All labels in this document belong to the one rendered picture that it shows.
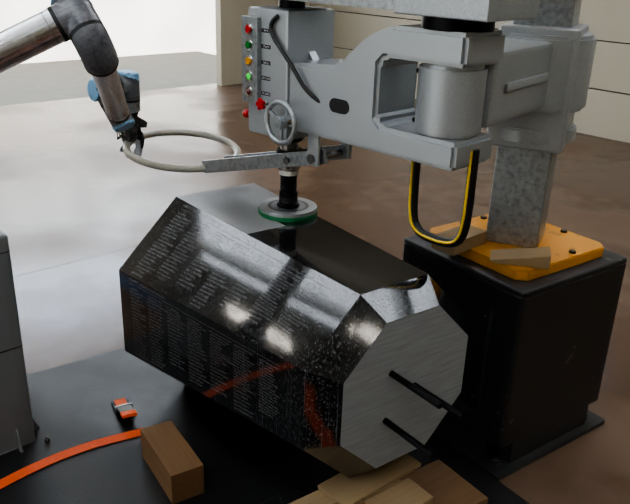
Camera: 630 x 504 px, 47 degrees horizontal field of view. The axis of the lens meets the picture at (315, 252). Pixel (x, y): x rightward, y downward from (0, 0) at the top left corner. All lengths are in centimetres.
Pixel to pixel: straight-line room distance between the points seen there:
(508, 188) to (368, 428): 105
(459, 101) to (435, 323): 65
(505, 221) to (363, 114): 80
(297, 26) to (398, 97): 42
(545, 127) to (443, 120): 64
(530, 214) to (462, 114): 78
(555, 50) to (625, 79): 590
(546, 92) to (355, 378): 115
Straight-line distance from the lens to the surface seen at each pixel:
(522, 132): 263
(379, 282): 216
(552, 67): 258
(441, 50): 205
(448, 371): 237
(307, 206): 269
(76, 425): 310
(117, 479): 280
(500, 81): 223
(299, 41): 246
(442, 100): 207
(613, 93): 852
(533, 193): 274
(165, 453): 269
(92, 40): 250
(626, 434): 330
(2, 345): 281
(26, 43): 255
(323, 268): 223
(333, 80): 231
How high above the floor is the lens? 176
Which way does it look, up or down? 22 degrees down
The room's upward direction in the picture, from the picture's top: 2 degrees clockwise
